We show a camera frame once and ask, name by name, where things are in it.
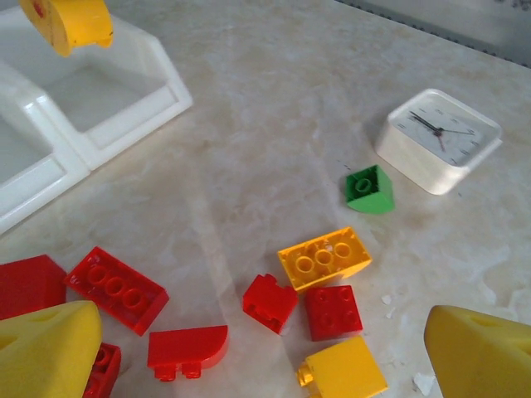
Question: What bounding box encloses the red two-by-two lego brick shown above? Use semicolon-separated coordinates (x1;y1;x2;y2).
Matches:
304;284;364;342

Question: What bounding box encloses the yellow two-by-four lego brick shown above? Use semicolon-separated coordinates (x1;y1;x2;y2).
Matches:
276;226;373;291

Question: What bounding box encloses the red rounded lego brick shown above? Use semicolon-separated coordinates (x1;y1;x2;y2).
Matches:
147;325;229;381

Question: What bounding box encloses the large red sloped lego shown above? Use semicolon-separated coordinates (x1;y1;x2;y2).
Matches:
0;255;67;320

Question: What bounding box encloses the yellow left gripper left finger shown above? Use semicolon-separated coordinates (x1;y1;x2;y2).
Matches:
0;301;103;398

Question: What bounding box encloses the red two-by-four lego brick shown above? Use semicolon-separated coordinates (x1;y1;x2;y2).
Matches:
64;246;170;337
82;342;122;398

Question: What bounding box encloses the small red lego brick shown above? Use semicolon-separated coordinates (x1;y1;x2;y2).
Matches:
242;273;300;335

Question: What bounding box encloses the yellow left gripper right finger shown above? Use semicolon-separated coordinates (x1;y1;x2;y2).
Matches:
423;305;531;398

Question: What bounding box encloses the green sloped lego brick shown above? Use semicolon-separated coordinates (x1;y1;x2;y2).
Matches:
345;164;395;216

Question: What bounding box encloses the yellow sloped lego brick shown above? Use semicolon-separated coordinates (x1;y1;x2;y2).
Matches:
296;335;389;398

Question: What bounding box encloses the white square analog clock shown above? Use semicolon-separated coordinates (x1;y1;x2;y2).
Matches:
375;88;504;197

